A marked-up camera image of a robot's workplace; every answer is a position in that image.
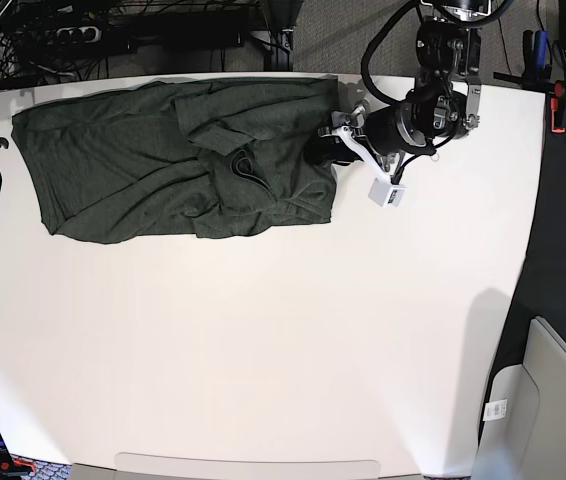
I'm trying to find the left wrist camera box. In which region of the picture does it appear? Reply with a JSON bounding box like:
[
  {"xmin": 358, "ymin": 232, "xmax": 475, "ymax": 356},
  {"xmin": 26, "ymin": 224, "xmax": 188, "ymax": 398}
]
[{"xmin": 368, "ymin": 179, "xmax": 406, "ymax": 208}]

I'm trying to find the red clamp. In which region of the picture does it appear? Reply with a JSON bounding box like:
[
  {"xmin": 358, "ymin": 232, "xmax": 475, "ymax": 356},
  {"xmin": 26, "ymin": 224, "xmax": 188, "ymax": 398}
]
[{"xmin": 550, "ymin": 81, "xmax": 566, "ymax": 134}]

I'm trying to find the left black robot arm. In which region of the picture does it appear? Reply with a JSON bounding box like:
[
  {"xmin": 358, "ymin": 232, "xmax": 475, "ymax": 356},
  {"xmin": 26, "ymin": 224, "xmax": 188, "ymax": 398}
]
[{"xmin": 304, "ymin": 1, "xmax": 511, "ymax": 186}]

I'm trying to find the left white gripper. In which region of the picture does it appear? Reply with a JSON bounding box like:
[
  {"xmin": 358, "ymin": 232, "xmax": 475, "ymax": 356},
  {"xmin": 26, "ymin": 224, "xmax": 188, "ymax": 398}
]
[{"xmin": 305, "ymin": 102, "xmax": 397, "ymax": 183}]

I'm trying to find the green long-sleeve T-shirt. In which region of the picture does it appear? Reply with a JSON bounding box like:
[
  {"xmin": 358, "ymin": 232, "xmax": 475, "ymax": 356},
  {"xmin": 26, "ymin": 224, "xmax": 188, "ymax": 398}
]
[{"xmin": 12, "ymin": 78, "xmax": 339, "ymax": 244}]

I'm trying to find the grey plastic bin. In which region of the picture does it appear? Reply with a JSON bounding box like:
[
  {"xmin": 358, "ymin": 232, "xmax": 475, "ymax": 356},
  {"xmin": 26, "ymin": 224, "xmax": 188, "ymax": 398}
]
[{"xmin": 471, "ymin": 317, "xmax": 566, "ymax": 480}]

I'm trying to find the blue handled tool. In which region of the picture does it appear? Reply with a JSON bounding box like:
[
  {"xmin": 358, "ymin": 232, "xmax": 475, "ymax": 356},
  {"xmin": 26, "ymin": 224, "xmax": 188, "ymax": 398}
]
[{"xmin": 533, "ymin": 30, "xmax": 547, "ymax": 80}]

